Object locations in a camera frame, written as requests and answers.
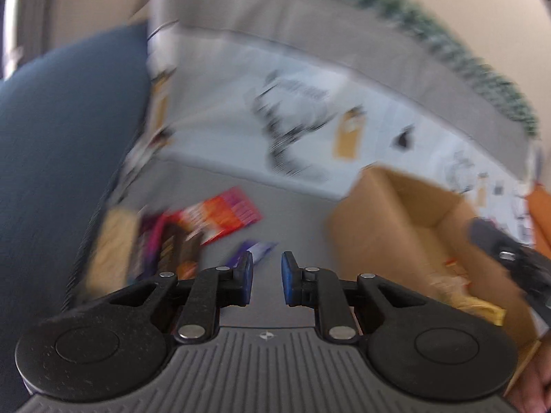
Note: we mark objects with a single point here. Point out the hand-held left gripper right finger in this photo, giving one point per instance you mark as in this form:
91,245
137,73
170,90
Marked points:
287,279

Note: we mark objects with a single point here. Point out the yellow snack packet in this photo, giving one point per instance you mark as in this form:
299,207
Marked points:
478,305

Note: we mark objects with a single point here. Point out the tan snack packet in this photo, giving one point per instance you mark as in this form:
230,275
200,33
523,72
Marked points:
109,249

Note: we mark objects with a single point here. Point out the green patterned fabric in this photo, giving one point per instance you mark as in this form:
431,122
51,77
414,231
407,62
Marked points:
413,13

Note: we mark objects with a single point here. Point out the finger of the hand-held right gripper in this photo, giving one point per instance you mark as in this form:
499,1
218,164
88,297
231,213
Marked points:
488,234

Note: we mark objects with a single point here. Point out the red orange snack packet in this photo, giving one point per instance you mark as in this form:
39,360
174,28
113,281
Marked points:
221,215

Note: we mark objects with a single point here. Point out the person's right forearm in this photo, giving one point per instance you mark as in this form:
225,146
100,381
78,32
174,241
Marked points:
536,387

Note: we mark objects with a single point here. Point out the dark brown snack packet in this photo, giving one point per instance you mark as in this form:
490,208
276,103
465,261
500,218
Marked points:
178,247

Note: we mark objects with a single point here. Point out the brown cardboard box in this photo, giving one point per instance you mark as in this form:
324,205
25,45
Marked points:
379,228

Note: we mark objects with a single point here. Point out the purple stick snack packet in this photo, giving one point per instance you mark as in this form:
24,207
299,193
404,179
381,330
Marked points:
256,250

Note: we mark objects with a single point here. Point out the orange cushion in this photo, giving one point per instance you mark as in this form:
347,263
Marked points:
540,219

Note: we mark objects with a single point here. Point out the white deer printed cloth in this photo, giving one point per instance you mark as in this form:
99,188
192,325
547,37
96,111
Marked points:
224,94

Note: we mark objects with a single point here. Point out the dark blue cushion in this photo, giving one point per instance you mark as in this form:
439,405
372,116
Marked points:
56,146

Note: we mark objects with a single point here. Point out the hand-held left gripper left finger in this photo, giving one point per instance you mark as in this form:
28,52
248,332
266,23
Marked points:
245,279

